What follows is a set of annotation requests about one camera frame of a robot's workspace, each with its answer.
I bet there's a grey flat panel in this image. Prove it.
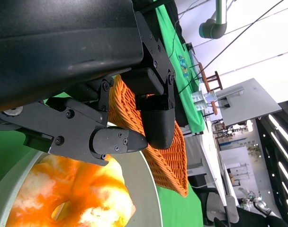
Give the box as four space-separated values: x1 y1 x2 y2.
215 78 282 127

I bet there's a clear plastic box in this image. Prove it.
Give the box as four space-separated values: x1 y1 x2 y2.
190 91 217 112

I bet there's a wooden chair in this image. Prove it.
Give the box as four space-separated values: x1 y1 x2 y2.
198 61 224 116

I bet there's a grey ceramic bowl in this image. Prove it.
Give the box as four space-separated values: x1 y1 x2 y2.
0 144 163 227

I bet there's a twisted orange ring bread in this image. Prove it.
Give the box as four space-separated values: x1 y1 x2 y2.
5 155 137 227

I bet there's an orange wicker basket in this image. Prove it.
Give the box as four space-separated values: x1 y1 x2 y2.
108 74 189 198

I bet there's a grey robot arm teal joint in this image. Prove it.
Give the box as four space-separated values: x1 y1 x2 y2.
198 0 228 40

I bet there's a grey office chair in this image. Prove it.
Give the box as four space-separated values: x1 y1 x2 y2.
207 191 239 225

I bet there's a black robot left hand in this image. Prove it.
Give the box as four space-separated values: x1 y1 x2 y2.
0 0 177 167

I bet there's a long black overhead cable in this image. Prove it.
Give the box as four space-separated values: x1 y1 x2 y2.
176 0 285 96

